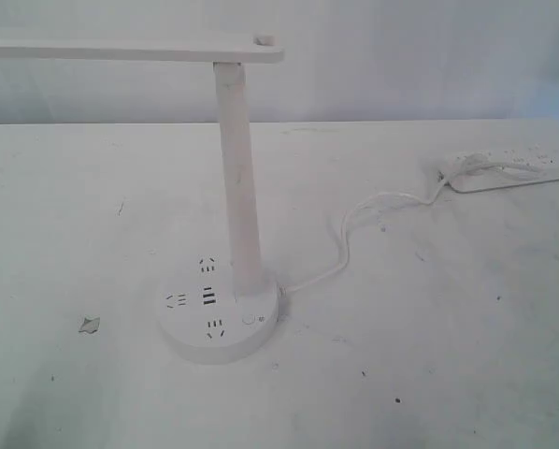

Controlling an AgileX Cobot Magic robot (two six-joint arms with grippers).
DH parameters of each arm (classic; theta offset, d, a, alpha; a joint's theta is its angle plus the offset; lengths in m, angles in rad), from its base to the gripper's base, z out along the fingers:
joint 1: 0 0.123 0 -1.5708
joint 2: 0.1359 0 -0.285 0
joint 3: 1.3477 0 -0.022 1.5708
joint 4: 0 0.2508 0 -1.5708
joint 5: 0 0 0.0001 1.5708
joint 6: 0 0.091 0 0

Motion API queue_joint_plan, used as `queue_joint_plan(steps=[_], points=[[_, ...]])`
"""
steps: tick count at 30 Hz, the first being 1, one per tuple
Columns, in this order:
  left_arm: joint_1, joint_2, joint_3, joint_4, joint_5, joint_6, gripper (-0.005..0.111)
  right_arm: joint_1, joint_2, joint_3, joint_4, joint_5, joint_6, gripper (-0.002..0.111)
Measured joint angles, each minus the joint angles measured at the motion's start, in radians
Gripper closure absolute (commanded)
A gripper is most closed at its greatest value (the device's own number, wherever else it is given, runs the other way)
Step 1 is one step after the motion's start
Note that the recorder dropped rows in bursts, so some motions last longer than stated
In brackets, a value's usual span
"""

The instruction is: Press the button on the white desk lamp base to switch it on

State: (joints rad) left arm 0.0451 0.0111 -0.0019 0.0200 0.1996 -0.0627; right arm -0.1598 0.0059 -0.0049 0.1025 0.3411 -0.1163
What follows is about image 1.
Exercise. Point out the white desk lamp with sockets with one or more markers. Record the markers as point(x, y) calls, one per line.
point(230, 307)

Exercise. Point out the white power strip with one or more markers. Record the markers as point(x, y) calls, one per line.
point(501, 167)

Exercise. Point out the small torn paper scrap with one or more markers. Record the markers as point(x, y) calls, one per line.
point(89, 325)

